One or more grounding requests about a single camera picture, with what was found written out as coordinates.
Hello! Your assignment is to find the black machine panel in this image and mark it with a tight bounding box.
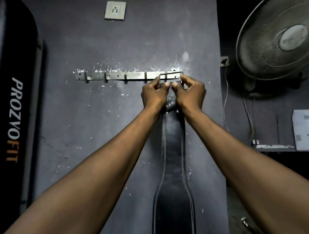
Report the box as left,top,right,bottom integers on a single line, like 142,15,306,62
0,0,45,227

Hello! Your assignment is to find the person's right hand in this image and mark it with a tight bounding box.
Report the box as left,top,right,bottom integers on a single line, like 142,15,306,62
172,75,207,113

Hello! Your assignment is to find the black leather belt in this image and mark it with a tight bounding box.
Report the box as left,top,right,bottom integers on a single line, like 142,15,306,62
152,70,196,234

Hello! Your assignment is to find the white box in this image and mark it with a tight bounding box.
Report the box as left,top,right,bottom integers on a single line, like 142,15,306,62
292,110,309,152

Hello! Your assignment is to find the thin white cable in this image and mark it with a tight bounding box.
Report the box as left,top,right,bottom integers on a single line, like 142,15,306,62
222,65,230,132

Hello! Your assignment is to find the person's left hand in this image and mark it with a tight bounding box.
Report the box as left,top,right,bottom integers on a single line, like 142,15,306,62
141,77,171,113

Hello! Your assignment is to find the person's left forearm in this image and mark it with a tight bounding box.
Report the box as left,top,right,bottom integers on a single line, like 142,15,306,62
5,106,162,234

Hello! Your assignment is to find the fan power cable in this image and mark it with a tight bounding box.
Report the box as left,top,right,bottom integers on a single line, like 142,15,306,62
242,96,255,143

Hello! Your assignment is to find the wall fan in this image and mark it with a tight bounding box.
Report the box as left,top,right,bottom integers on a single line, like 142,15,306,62
235,0,309,97

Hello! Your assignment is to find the metal wall hooks rack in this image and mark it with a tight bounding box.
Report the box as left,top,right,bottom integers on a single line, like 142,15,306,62
75,70,182,84

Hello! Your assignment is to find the white wall socket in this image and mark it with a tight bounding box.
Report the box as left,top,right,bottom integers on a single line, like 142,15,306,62
104,1,127,21

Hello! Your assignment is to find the person's right forearm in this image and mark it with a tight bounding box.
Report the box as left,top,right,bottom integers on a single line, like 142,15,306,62
183,107,309,234

